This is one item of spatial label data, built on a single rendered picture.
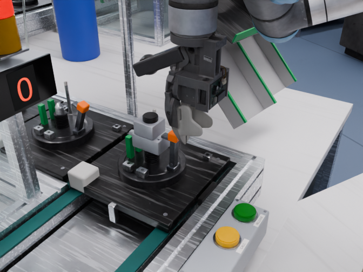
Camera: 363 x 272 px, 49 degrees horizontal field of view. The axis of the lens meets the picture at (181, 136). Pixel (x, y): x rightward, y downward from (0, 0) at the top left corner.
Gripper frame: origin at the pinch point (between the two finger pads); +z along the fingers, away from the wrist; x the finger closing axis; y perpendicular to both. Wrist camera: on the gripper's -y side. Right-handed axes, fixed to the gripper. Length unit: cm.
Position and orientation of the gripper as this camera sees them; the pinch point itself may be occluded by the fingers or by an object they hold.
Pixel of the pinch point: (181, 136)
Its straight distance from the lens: 74.3
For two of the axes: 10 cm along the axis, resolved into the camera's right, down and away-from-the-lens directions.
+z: 0.0, 8.5, 5.3
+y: 8.5, 2.8, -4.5
